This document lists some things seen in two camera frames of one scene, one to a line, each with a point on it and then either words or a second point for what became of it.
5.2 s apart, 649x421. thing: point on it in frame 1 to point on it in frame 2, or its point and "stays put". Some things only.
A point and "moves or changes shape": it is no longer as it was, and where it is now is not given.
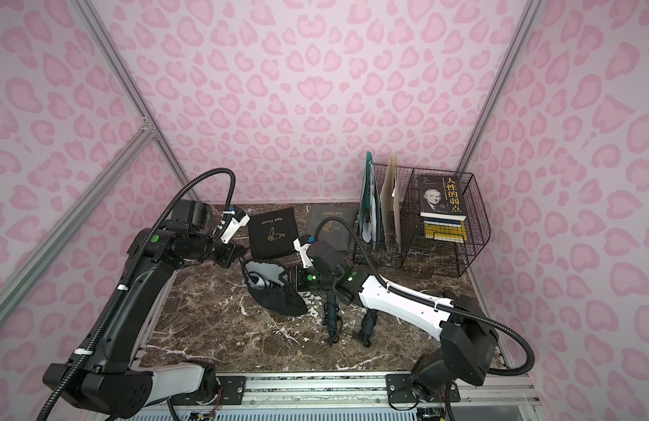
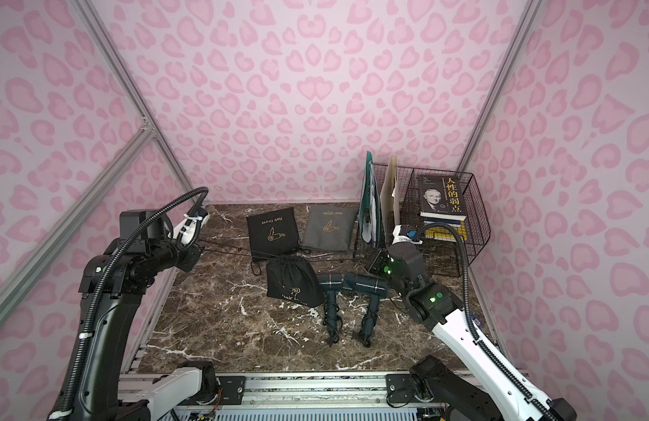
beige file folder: [389, 199] stays put
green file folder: [369, 209] stays put
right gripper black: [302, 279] to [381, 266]
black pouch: [265, 285] moves or changes shape
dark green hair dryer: [332, 320] stays put
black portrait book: [442, 197] stays put
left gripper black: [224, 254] to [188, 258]
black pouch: [273, 234] stays put
